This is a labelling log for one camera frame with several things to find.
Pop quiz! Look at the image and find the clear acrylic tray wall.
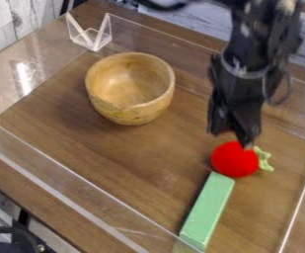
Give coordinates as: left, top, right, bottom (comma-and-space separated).
0, 127, 203, 253

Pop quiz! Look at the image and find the clear acrylic corner bracket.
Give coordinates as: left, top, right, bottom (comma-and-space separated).
64, 13, 112, 51

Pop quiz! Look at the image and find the black cable bottom left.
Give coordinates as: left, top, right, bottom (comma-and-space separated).
0, 225, 27, 253

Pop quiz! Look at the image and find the green rectangular block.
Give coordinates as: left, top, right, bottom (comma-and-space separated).
179, 172, 235, 251

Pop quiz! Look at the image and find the red felt strawberry toy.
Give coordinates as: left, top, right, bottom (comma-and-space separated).
210, 141, 274, 178

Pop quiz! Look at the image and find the wooden bowl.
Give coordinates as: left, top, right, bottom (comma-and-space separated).
84, 52, 175, 126

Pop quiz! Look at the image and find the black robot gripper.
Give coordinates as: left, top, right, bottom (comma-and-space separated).
207, 55, 283, 147

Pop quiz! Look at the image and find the black table clamp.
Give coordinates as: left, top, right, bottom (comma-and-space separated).
11, 210, 56, 253

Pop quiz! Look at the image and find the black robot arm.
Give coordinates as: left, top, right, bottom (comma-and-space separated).
207, 0, 303, 147

